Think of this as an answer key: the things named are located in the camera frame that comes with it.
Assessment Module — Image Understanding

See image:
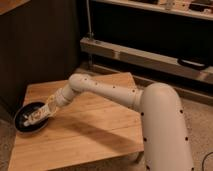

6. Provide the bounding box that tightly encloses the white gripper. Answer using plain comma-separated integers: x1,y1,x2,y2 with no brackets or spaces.
44,94,60,117

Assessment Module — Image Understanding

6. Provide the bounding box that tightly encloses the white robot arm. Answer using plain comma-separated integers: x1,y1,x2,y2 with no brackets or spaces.
46,74,195,171

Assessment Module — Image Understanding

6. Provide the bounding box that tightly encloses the black ceramic bowl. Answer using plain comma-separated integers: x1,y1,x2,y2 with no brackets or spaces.
14,102,49,133

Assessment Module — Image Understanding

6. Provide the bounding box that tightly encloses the wooden table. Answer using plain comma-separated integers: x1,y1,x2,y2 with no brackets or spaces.
7,72,146,171

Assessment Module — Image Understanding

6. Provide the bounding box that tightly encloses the metal pole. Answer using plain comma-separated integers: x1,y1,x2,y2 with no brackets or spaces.
86,0,94,40

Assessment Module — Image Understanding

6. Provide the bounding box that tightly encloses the wooden shelf beam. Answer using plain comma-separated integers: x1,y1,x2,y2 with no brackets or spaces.
80,37,213,85

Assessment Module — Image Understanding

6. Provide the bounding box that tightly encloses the upper wooden shelf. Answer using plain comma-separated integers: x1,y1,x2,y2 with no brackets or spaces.
93,0,213,21

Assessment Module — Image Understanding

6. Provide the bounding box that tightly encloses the black handle object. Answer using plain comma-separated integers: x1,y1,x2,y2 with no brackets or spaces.
177,58,209,71

